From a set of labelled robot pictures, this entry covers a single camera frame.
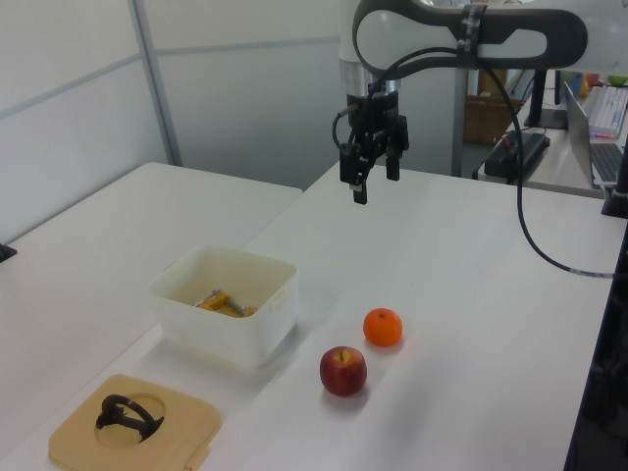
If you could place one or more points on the beige container lid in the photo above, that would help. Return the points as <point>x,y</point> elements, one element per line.
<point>186,427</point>

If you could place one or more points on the white plastic container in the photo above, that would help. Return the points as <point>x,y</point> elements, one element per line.
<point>221,338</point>

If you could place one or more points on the black monitor stand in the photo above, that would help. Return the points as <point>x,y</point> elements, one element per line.
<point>539,93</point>

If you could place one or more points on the black metal frame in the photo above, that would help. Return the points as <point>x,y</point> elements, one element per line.
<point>608,368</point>

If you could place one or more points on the yellow toy tool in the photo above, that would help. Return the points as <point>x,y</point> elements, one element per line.
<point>218,300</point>

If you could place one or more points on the black electronics box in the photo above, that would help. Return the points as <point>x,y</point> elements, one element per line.
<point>530,144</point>

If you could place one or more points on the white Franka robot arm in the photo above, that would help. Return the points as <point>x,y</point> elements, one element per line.
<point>407,29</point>

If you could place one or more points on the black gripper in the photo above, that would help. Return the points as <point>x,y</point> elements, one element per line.
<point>375,110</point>

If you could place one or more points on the grey partition post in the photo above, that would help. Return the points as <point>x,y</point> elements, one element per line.
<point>154,83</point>

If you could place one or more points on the white keyboard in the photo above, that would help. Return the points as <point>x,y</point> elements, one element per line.
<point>608,108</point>

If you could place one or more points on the orange toy fruit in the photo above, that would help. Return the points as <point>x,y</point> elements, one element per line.
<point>382,328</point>

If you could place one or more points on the silver laptop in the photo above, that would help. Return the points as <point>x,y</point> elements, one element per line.
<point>576,127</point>

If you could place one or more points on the red toy apple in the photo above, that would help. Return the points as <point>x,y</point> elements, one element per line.
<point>343,373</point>

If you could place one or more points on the woven basket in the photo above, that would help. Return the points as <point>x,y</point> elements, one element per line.
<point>483,120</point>

